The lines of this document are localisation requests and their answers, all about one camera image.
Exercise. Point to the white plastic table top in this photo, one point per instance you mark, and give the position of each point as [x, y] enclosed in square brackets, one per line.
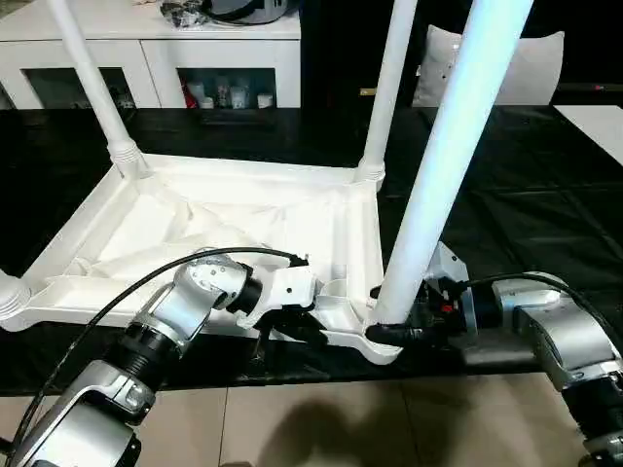
[194, 204]

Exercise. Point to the white plastic table leg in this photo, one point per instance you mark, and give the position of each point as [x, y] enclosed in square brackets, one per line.
[462, 146]
[10, 301]
[92, 73]
[389, 73]

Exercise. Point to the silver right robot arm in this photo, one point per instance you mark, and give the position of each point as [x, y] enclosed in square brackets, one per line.
[569, 331]

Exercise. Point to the black mat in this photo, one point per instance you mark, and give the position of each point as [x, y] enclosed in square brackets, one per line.
[535, 194]

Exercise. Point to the white flat board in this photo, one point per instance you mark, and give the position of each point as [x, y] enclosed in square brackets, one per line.
[598, 126]

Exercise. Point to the black cabinet with gold label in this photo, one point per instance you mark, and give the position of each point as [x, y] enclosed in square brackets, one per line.
[340, 48]

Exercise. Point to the grey pillow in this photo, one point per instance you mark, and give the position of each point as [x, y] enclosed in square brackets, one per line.
[525, 73]

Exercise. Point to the crumpled patterned bag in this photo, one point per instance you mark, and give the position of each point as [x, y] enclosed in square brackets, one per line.
[185, 12]

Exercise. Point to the white sideboard with glass doors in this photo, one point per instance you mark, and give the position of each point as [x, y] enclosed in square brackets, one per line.
[73, 48]

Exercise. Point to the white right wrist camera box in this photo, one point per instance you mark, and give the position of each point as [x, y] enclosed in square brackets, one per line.
[450, 267]

